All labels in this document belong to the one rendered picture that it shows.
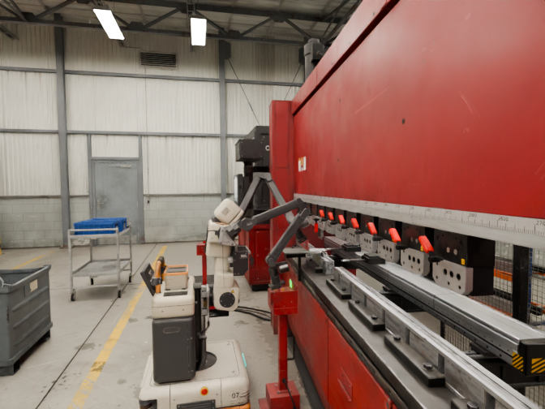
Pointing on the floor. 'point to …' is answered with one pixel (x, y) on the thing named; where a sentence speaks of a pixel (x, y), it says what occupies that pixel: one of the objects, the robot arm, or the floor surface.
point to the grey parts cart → (94, 267)
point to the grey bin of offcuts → (23, 313)
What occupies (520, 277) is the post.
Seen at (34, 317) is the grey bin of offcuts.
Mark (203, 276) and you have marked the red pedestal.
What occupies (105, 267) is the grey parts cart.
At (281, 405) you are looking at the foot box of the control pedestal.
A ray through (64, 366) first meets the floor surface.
